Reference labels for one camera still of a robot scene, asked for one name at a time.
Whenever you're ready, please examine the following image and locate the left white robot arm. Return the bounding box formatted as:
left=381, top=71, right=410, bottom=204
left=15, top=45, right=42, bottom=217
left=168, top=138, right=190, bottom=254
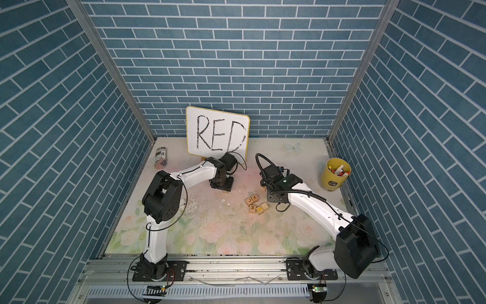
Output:
left=130, top=153, right=239, bottom=282

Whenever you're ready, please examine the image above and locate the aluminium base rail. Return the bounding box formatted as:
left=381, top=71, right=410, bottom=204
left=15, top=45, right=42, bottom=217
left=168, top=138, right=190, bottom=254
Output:
left=68, top=255, right=400, bottom=303

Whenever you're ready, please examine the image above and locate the yellow cup with markers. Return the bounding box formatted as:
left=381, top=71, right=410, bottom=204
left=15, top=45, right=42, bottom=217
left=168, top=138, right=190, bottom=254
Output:
left=319, top=158, right=352, bottom=191

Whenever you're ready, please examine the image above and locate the white board yellow frame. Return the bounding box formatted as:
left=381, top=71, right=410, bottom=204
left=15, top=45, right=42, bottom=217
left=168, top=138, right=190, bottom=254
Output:
left=186, top=106, right=250, bottom=159

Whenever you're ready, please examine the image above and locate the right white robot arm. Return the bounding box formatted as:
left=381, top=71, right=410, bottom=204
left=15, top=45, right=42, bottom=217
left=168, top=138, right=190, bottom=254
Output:
left=260, top=165, right=378, bottom=279

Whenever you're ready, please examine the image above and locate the flag printed tin can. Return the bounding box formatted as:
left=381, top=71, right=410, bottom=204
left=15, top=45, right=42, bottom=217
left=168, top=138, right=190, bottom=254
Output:
left=154, top=147, right=167, bottom=170

